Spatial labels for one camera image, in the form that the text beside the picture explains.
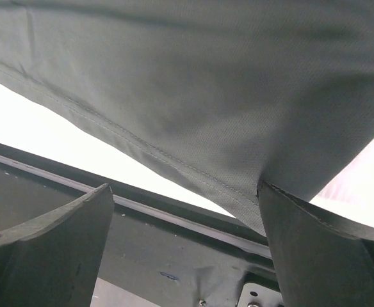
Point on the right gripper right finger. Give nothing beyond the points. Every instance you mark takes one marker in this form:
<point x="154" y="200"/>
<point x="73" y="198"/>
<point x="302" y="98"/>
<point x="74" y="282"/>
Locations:
<point x="320" y="258"/>

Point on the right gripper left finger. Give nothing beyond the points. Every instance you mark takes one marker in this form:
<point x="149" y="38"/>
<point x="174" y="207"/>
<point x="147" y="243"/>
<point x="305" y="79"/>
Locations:
<point x="54" y="259"/>

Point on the grey t-shirt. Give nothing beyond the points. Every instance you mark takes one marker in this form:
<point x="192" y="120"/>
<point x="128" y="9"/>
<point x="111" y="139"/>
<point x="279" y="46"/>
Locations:
<point x="212" y="95"/>

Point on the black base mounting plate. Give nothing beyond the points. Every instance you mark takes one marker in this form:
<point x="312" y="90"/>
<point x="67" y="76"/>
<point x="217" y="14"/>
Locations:
<point x="159" y="251"/>

